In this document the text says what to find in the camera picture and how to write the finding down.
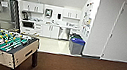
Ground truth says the large wall notice poster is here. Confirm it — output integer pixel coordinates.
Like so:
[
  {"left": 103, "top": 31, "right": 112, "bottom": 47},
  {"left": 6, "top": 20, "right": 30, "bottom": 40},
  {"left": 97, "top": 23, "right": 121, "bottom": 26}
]
[{"left": 80, "top": 0, "right": 96, "bottom": 31}]

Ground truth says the white three-door wall cabinet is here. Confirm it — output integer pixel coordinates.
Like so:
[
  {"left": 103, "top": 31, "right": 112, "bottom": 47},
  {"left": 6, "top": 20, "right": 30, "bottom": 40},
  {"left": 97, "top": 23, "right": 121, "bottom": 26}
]
[{"left": 61, "top": 7, "right": 84, "bottom": 22}]

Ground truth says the foosball gaming table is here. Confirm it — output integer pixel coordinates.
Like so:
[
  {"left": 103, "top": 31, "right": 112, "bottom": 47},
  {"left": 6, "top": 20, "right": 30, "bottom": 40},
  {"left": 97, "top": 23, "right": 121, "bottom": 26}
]
[{"left": 0, "top": 27, "right": 43, "bottom": 70}]

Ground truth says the white narrow three-drawer unit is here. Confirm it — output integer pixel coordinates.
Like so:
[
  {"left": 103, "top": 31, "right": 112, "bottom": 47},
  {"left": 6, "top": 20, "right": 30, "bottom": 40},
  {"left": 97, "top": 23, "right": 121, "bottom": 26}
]
[{"left": 68, "top": 26, "right": 81, "bottom": 39}]

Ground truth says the grey bin with green lid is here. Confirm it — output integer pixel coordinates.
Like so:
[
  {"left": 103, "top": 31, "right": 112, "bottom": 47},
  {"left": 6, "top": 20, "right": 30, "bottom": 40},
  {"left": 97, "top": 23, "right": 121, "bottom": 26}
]
[{"left": 72, "top": 33, "right": 84, "bottom": 40}]

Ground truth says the black built-in microwave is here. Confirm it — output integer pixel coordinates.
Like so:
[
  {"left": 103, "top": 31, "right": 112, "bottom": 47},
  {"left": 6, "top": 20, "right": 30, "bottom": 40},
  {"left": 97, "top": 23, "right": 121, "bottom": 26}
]
[{"left": 20, "top": 20, "right": 36, "bottom": 31}]

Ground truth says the white wide drawer unit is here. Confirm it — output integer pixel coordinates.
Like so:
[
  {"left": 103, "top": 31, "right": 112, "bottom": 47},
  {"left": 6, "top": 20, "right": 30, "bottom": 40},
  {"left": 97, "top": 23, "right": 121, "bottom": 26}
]
[{"left": 32, "top": 22, "right": 44, "bottom": 37}]

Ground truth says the grey bin with blue lid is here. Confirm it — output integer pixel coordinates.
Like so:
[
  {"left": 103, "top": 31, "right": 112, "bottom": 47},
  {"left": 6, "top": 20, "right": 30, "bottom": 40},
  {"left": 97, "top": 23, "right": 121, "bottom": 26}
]
[{"left": 67, "top": 35, "right": 87, "bottom": 58}]

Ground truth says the black coffee maker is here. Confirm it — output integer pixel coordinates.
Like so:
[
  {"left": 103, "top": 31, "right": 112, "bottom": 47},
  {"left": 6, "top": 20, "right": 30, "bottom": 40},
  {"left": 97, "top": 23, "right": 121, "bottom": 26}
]
[{"left": 20, "top": 10, "right": 31, "bottom": 22}]

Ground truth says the white two-door wall cabinet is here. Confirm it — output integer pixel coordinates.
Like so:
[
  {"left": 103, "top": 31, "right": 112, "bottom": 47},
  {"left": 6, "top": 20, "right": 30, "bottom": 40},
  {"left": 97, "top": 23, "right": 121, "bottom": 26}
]
[{"left": 18, "top": 0, "right": 46, "bottom": 15}]

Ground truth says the white two-door sink cabinet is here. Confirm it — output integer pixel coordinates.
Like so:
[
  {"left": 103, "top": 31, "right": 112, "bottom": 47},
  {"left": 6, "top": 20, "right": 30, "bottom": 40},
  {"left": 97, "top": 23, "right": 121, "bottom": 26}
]
[{"left": 40, "top": 22, "right": 61, "bottom": 40}]

